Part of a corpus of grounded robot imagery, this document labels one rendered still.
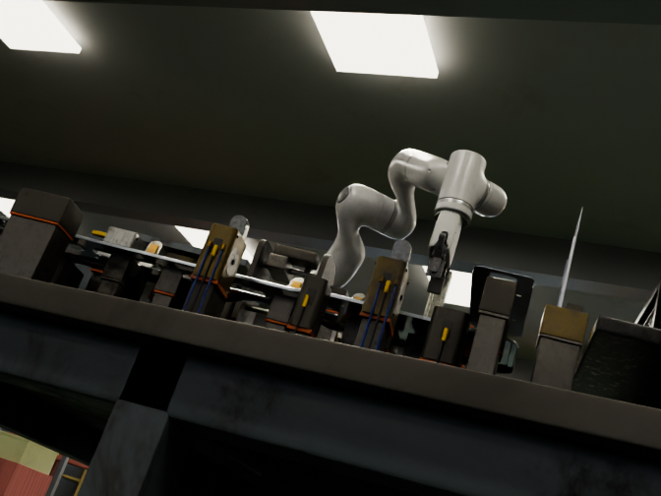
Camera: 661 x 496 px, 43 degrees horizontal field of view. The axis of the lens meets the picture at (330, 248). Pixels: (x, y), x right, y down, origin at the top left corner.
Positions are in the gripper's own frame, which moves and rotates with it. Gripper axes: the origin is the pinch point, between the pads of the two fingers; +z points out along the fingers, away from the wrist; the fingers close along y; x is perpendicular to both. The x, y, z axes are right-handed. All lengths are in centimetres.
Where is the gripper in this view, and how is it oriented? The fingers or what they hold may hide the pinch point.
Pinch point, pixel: (434, 280)
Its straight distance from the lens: 181.2
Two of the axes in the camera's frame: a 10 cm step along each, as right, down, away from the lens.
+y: -1.3, -4.3, -9.0
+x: 9.5, 2.2, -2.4
